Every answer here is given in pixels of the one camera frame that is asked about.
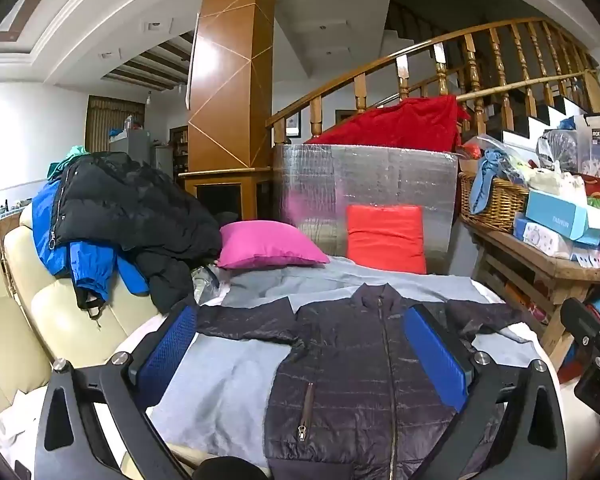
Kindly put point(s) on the wooden cabinet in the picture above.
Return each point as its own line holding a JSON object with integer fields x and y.
{"x": 225, "y": 85}

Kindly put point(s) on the silver foil insulation panel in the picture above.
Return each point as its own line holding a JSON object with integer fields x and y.
{"x": 380, "y": 175}

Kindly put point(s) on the dark purple puffer jacket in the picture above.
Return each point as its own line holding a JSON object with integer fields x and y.
{"x": 350, "y": 370}

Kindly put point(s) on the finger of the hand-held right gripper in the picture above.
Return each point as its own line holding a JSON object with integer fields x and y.
{"x": 587, "y": 325}

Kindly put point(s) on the wicker basket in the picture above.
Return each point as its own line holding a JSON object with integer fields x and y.
{"x": 500, "y": 205}

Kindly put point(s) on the blue jacket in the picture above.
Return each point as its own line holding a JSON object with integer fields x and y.
{"x": 87, "y": 265}

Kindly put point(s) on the pink pillow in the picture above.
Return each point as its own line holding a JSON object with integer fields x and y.
{"x": 265, "y": 245}

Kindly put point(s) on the brown curtain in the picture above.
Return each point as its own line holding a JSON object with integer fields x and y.
{"x": 100, "y": 120}

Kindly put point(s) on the dark wooden shelf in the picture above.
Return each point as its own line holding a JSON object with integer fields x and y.
{"x": 179, "y": 150}

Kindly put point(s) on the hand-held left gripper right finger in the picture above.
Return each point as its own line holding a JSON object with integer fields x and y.
{"x": 440, "y": 355}

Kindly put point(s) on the red blanket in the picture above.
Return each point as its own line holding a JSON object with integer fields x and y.
{"x": 405, "y": 125}

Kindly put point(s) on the white printed box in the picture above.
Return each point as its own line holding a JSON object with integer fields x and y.
{"x": 545, "y": 240}

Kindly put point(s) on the light blue cloth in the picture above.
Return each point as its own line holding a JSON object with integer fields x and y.
{"x": 485, "y": 175}

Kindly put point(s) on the orange-red pillow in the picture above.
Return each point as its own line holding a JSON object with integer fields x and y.
{"x": 385, "y": 237}

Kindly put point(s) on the grey blanket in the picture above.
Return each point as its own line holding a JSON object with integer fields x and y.
{"x": 220, "y": 375}

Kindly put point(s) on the black puffer jacket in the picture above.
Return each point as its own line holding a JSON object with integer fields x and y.
{"x": 130, "y": 200}

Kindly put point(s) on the wooden stair railing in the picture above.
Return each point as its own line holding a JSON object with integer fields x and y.
{"x": 360, "y": 92}

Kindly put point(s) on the grey refrigerator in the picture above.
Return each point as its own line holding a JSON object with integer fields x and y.
{"x": 135, "y": 142}

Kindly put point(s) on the teal garment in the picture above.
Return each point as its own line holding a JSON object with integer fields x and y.
{"x": 72, "y": 155}

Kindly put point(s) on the wooden table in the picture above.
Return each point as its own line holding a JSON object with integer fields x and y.
{"x": 525, "y": 265}

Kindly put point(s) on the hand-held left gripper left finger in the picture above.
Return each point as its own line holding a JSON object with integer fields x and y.
{"x": 172, "y": 355}

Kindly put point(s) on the clear plastic bag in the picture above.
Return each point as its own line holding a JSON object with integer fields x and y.
{"x": 207, "y": 285}

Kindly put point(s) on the blue cardboard box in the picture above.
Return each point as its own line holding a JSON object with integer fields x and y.
{"x": 555, "y": 215}

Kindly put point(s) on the white bed sheet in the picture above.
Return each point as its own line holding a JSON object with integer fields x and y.
{"x": 10, "y": 430}

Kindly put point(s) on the cream leather sofa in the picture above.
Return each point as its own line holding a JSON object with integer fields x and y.
{"x": 70, "y": 320}

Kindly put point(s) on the framed picture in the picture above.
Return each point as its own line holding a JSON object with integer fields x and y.
{"x": 292, "y": 124}

